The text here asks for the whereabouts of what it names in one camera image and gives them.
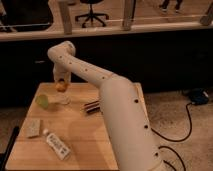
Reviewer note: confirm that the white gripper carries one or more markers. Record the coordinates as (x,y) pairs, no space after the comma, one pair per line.
(60,73)

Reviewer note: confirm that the orange apple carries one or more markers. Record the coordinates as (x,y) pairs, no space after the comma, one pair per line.
(60,86)

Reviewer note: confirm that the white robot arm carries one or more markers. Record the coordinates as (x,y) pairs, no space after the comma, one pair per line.
(128,127)

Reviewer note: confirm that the green plastic cup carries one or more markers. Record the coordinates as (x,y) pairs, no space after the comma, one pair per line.
(42,101)

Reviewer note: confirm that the dark striped box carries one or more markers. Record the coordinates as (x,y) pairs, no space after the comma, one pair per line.
(92,107)

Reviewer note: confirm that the beige sponge block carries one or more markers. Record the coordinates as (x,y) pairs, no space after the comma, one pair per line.
(33,128)

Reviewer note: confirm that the white labelled bottle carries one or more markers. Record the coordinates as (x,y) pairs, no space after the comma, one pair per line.
(60,148)

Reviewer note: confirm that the black office chair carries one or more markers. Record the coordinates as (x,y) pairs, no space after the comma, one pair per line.
(91,15)

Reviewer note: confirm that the dark power adapter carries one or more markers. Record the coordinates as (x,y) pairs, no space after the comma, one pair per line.
(199,97)

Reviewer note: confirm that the wooden railing post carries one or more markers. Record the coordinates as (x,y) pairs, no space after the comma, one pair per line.
(65,16)
(128,16)

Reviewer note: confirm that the wooden railing post right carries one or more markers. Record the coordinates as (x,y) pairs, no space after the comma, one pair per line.
(128,16)

